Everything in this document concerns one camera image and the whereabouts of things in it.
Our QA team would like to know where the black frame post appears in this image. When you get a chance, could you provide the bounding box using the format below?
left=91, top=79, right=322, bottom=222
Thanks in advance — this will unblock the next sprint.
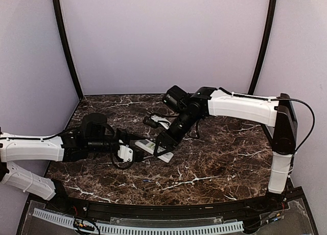
left=248, top=0, right=277, bottom=95
left=52, top=0, right=84, bottom=101

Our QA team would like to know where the black curved front rail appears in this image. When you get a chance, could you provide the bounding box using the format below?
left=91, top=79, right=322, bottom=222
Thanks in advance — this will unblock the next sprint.
left=46, top=196, right=288, bottom=221

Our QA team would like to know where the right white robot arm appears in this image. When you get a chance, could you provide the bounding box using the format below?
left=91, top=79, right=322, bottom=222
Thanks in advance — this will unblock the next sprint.
left=153, top=85, right=300, bottom=212

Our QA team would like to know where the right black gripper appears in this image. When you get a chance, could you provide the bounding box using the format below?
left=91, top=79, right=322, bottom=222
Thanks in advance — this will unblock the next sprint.
left=153, top=110, right=200, bottom=156

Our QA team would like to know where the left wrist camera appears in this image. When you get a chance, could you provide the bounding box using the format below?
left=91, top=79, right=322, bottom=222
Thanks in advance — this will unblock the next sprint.
left=117, top=145, right=134, bottom=162

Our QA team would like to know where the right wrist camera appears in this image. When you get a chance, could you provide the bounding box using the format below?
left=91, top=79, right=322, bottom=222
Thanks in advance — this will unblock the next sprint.
left=143, top=114, right=170, bottom=129

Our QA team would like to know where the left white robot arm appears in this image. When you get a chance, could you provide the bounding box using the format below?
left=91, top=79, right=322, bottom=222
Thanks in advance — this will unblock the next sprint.
left=1, top=113, right=144, bottom=213

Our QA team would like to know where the white remote control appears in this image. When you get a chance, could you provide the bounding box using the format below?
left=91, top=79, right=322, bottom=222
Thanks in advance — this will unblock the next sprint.
left=134, top=139, right=174, bottom=162

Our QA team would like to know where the left black frame post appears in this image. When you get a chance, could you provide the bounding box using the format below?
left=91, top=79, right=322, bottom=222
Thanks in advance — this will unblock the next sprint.
left=52, top=0, right=84, bottom=101

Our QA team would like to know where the white slotted cable duct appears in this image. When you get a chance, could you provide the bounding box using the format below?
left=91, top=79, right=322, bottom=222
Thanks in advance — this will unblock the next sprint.
left=32, top=208, right=244, bottom=235

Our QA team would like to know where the right black frame post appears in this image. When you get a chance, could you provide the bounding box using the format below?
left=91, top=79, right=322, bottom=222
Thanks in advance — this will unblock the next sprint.
left=248, top=0, right=277, bottom=95

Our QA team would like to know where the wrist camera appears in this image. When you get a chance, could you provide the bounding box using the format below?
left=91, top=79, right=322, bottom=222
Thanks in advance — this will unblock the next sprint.
left=143, top=114, right=170, bottom=129
left=117, top=145, right=134, bottom=162

